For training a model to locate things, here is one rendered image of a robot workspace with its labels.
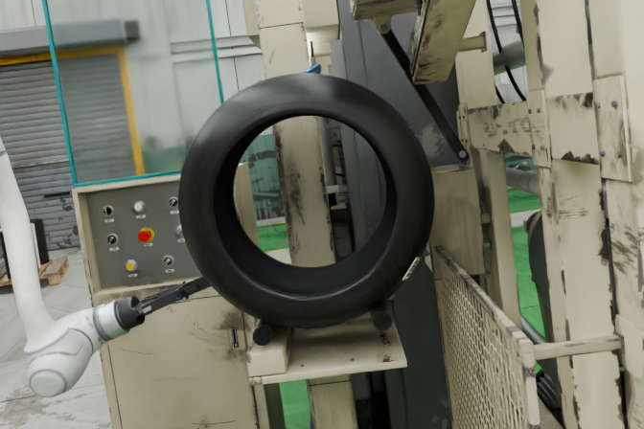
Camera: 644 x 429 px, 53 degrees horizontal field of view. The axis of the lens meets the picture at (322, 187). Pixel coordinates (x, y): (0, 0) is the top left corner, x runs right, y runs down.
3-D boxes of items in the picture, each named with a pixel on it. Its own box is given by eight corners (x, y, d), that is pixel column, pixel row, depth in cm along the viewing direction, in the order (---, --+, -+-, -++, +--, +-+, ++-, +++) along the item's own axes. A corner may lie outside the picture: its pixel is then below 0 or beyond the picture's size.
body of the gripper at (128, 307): (111, 305, 154) (147, 291, 154) (123, 296, 163) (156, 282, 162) (125, 333, 155) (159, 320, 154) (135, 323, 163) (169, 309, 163)
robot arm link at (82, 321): (118, 331, 165) (103, 357, 153) (63, 353, 166) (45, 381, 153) (98, 296, 163) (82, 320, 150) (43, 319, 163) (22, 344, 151)
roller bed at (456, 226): (423, 265, 196) (411, 169, 194) (471, 259, 196) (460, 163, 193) (433, 281, 177) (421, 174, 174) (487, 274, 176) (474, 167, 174)
